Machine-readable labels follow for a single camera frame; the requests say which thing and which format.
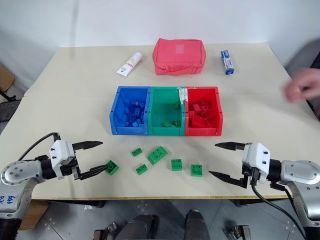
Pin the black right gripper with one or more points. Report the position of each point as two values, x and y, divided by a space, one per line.
251 176

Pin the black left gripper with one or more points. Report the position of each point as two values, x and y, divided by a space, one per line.
75 166

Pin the person's dark sleeved forearm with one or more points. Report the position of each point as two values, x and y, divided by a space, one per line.
306 53

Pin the person's bare hand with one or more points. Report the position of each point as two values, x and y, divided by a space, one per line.
303 83

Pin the small green square brick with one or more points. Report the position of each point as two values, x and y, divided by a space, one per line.
112 167

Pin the green four-stud square brick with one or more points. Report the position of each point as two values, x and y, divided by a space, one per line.
176 164
196 170

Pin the red plastic storage bin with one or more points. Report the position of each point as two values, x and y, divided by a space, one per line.
218 122

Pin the blue plastic storage bin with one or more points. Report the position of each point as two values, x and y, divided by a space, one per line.
118 128

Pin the small green two-stud brick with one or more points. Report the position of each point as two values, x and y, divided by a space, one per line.
142 169
136 151

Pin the large red sloped brick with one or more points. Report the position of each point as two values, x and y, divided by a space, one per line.
198 121

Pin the blue building brick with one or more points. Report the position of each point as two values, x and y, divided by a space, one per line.
135 103
125 120
138 111

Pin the red building brick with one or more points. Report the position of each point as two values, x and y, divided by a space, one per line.
197 107
207 113

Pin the light blue small brick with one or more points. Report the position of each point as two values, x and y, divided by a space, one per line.
136 124

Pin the large green curved brick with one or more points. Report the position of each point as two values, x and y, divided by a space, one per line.
157 155

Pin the dark rounded right foot shape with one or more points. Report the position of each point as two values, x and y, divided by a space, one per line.
197 225

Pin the dark rounded foot shape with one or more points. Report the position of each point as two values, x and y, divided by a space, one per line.
140 227
197 225

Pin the white tape patch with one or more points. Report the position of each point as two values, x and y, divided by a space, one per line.
182 95

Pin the green plastic storage bin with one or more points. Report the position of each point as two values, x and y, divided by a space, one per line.
162 113

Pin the dark rounded left foot shape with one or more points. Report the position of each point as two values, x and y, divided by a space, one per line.
140 227

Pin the blue white toothpaste box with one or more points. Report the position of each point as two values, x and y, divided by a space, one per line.
227 62

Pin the white cream tube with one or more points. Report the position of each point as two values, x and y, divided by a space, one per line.
130 64

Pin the wooden chair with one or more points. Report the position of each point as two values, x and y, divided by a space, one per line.
5 80

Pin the red fabric zipper pouch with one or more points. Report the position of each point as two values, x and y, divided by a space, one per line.
178 56

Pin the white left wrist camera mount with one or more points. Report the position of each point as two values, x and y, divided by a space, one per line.
61 156

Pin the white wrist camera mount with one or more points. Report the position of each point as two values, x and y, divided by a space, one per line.
61 156
257 156

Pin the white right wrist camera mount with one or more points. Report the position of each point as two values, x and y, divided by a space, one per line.
257 156

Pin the metal floor bracket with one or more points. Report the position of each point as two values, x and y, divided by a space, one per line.
106 231
240 232

